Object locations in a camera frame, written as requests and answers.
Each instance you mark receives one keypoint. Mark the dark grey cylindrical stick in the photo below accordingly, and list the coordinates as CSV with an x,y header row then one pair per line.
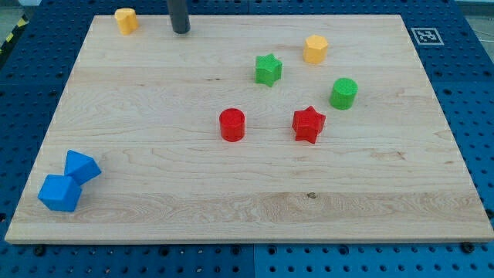
x,y
178,12

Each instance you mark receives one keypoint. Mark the yellow block top left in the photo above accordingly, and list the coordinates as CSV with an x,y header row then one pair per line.
x,y
126,19

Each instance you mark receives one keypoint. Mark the green star block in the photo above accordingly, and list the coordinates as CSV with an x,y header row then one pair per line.
x,y
268,69

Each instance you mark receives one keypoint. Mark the red cylinder block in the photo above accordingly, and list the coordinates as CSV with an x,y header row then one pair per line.
x,y
232,124

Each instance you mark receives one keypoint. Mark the yellow hexagon block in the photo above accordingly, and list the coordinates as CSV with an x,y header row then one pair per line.
x,y
315,49

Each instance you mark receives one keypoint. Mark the light wooden board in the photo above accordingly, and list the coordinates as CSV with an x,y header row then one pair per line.
x,y
146,108

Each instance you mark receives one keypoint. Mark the red star block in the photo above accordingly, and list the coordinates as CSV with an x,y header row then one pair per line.
x,y
308,124

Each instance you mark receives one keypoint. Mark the blue triangular block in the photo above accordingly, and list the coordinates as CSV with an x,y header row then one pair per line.
x,y
80,167

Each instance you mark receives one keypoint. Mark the green cylinder block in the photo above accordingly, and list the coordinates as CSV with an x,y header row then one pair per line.
x,y
343,93

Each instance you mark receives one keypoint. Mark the blue cube block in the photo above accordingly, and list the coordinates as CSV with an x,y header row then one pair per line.
x,y
60,193

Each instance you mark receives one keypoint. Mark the white fiducial marker tag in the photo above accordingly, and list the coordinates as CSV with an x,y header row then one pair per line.
x,y
426,36

